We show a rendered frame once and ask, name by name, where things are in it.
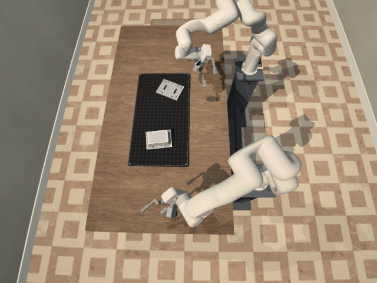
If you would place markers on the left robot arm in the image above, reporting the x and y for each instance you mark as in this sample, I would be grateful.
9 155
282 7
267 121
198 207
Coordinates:
279 170

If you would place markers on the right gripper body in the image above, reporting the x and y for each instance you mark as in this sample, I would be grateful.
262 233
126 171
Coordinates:
205 51

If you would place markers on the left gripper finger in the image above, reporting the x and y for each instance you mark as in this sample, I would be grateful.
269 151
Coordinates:
163 211
148 205

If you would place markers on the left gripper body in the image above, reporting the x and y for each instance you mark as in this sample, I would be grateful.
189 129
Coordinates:
172 194

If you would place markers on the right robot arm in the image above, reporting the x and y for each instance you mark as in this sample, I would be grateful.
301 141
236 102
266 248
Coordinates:
263 40

